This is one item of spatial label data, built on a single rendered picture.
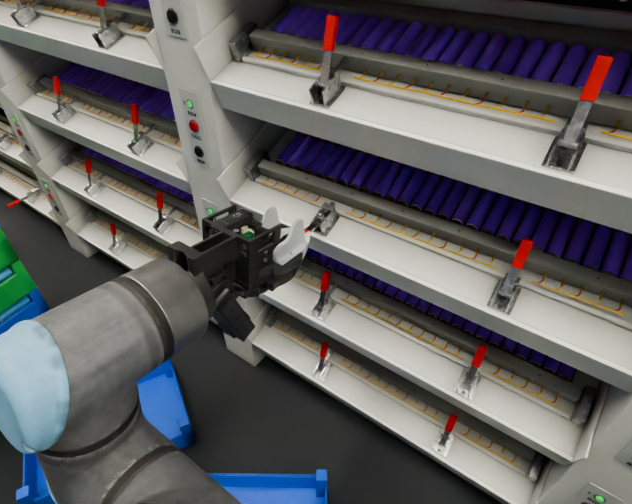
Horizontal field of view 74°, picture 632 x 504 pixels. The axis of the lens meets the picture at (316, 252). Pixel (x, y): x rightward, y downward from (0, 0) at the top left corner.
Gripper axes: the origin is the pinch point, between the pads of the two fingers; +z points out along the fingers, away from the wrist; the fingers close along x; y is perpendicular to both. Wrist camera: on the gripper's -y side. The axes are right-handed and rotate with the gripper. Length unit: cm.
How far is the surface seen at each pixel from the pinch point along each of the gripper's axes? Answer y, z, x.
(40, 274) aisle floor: -52, 0, 93
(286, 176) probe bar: 3.5, 9.5, 9.7
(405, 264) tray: -1.0, 6.2, -13.8
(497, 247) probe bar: 4.2, 10.2, -23.5
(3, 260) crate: -21, -18, 56
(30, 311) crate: -34, -16, 56
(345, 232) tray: -0.5, 7.1, -3.6
